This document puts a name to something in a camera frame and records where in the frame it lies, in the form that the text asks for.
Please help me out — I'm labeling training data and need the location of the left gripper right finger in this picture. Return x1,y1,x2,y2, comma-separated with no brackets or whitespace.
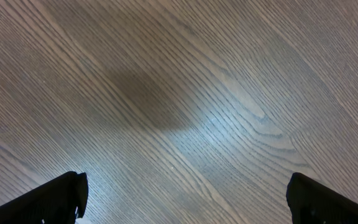
286,172,358,224

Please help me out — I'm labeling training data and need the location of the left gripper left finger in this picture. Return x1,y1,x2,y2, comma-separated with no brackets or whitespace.
0,171,88,224

